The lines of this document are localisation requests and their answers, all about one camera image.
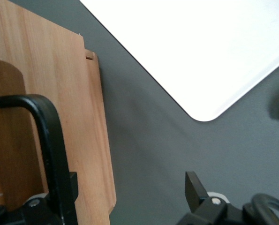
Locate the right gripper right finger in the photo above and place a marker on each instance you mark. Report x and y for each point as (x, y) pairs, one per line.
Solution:
(195, 189)

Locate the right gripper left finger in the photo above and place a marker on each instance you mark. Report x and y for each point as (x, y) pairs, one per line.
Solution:
(74, 187)

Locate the wooden drawer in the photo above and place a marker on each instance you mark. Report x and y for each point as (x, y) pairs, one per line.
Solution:
(59, 70)

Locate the wooden drawer cabinet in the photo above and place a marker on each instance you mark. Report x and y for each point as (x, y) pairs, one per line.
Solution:
(100, 117)

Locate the beige rectangular tray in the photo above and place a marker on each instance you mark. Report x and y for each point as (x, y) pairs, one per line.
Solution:
(200, 47)

